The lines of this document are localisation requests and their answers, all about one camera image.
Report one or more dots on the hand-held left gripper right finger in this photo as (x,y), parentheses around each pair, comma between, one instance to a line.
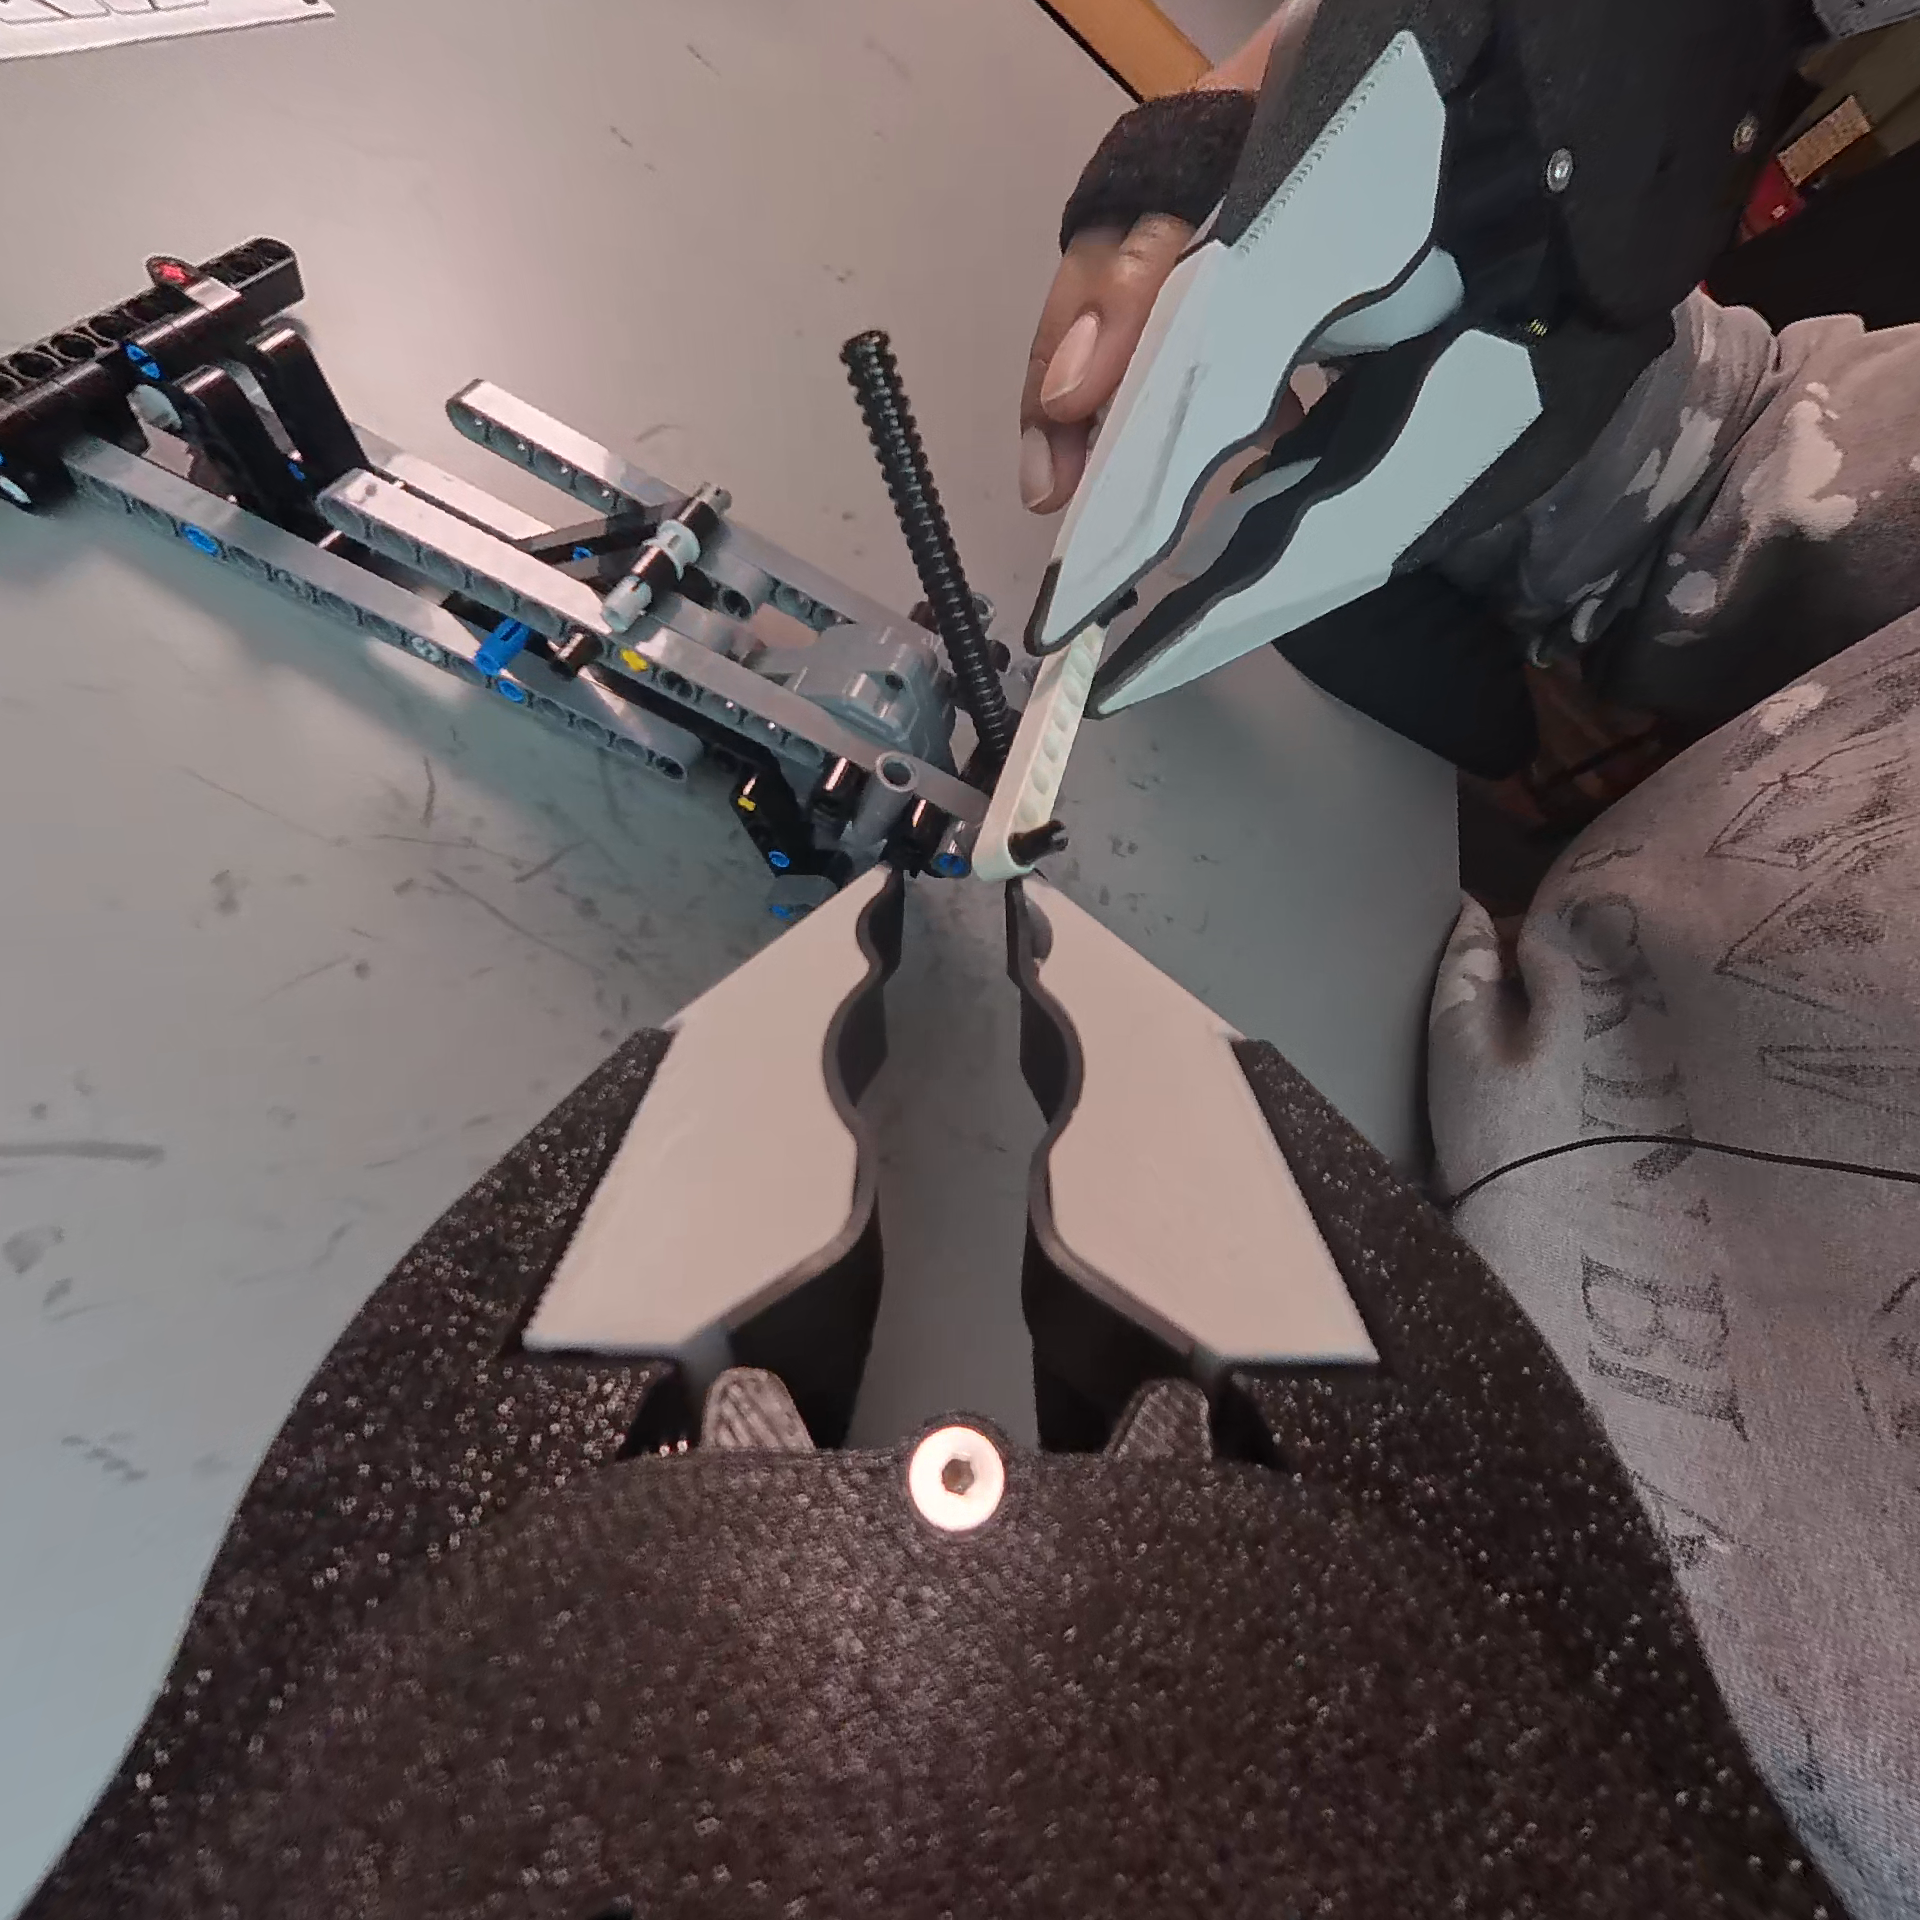
(1185,1184)

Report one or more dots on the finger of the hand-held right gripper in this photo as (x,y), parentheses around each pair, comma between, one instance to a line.
(1276,270)
(1396,480)

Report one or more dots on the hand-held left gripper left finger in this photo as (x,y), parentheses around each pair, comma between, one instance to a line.
(721,1184)

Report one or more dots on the black toy pin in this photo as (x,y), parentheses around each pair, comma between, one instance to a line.
(1039,840)

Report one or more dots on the white perforated toy beam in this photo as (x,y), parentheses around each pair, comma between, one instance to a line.
(1042,733)

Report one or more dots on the grey toy chassis assembly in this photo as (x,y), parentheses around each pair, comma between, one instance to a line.
(524,585)

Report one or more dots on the person's right forearm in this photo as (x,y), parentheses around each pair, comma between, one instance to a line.
(1724,493)

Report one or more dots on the person's right hand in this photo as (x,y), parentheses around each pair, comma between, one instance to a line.
(1095,329)

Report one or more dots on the wooden board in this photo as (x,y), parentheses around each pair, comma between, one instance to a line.
(1126,44)

